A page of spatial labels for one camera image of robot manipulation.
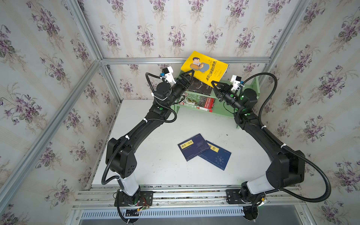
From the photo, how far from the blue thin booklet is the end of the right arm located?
0.38 meters

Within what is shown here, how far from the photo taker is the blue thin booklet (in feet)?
2.86

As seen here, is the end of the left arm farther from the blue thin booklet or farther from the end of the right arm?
the blue thin booklet

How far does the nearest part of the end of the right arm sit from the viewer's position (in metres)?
0.57
